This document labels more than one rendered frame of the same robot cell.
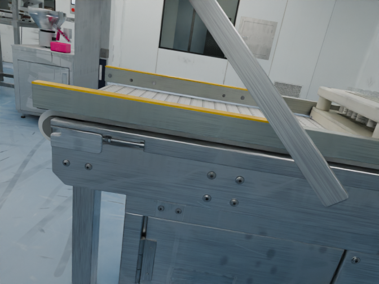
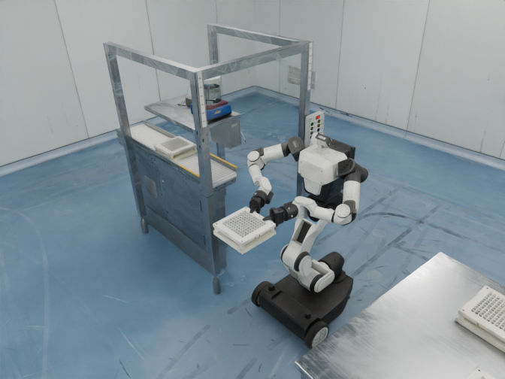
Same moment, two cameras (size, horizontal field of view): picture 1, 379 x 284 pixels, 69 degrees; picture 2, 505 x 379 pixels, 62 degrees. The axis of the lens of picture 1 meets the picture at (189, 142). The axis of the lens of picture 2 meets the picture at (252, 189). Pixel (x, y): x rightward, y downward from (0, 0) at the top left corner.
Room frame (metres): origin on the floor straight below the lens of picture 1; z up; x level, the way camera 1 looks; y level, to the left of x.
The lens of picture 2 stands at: (2.05, 2.28, 2.42)
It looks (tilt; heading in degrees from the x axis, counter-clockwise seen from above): 31 degrees down; 228
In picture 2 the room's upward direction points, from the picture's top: 2 degrees counter-clockwise
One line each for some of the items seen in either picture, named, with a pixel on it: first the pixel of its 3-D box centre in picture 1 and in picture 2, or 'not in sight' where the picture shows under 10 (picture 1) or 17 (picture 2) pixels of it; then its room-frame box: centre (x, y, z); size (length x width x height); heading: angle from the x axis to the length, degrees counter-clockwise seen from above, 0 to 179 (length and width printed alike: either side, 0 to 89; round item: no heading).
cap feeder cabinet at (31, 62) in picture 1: (56, 84); not in sight; (3.04, 1.59, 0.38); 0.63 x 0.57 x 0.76; 91
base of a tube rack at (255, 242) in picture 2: not in sight; (244, 232); (0.86, 0.86, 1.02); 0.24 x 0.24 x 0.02; 89
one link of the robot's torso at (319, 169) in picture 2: not in sight; (326, 168); (0.17, 0.87, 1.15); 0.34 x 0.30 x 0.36; 89
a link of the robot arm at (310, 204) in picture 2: not in sight; (305, 207); (0.50, 0.99, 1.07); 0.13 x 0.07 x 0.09; 107
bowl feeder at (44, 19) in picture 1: (53, 30); not in sight; (3.10, 1.64, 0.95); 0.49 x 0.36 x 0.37; 91
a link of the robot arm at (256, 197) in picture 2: not in sight; (256, 203); (0.66, 0.75, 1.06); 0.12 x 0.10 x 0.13; 32
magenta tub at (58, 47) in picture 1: (60, 47); not in sight; (2.85, 1.44, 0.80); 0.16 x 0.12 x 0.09; 91
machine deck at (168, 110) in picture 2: not in sight; (190, 112); (0.50, -0.08, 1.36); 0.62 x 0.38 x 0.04; 90
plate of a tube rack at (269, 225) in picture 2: not in sight; (243, 225); (0.86, 0.86, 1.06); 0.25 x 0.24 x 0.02; 89
